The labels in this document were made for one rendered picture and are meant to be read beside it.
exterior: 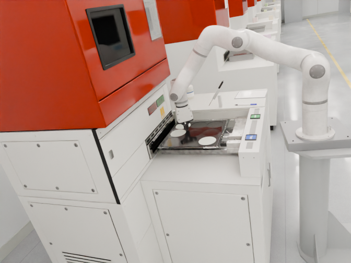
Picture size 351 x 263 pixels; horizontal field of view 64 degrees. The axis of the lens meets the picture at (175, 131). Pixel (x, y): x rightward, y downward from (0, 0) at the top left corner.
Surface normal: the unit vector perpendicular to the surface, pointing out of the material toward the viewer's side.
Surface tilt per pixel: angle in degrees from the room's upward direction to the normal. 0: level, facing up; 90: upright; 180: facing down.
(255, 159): 90
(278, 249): 0
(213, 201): 90
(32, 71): 90
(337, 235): 90
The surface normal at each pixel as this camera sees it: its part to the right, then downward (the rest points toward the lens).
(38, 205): -0.32, 0.44
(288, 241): -0.18, -0.90
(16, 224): 0.93, -0.03
